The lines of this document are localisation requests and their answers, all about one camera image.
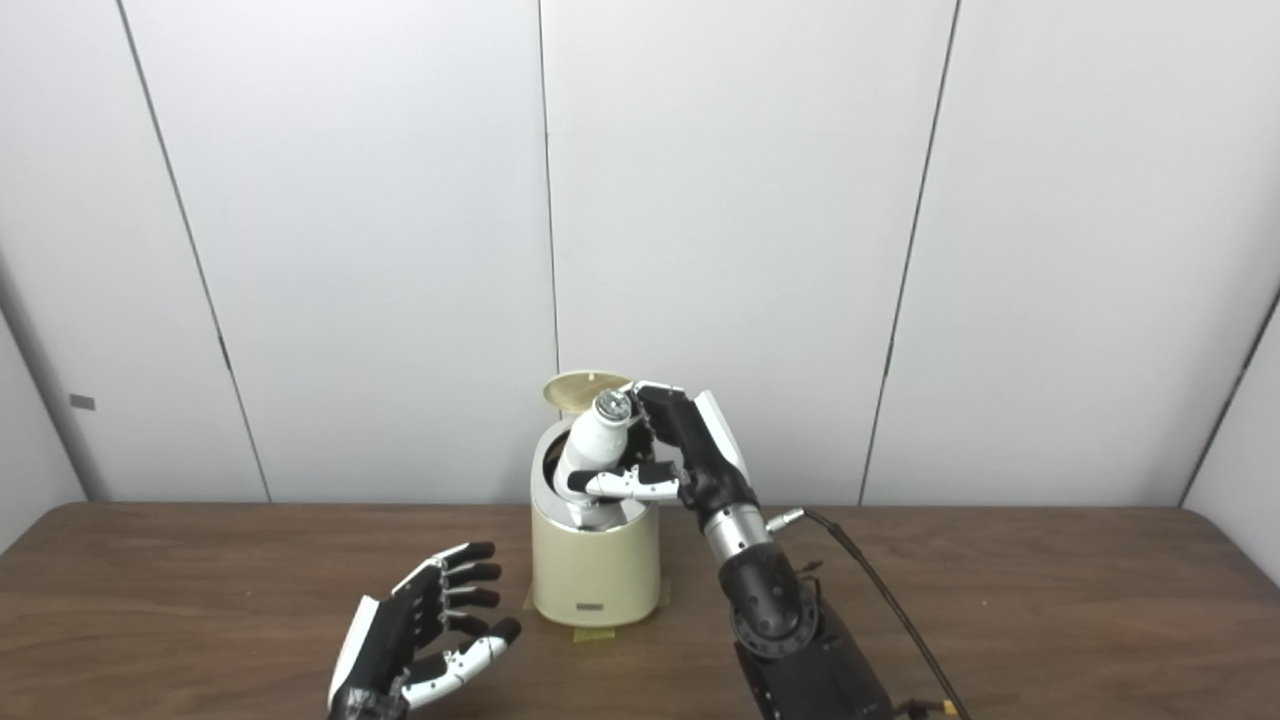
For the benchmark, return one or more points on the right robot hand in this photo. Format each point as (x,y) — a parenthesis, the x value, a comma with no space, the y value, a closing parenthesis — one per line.
(700,450)

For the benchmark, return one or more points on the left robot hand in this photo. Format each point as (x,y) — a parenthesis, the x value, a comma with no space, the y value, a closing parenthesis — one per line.
(390,630)

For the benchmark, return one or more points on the small white plastic bottle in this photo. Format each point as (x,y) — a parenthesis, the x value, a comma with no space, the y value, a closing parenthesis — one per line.
(598,440)

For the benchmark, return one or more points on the cream round bin lid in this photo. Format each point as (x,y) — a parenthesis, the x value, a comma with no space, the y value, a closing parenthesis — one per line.
(575,390)

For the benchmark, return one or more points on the cream-colored bin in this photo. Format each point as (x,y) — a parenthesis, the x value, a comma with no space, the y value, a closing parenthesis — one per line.
(595,570)

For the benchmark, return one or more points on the small grey wall label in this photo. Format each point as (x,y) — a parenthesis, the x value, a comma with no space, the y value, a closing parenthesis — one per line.
(82,402)

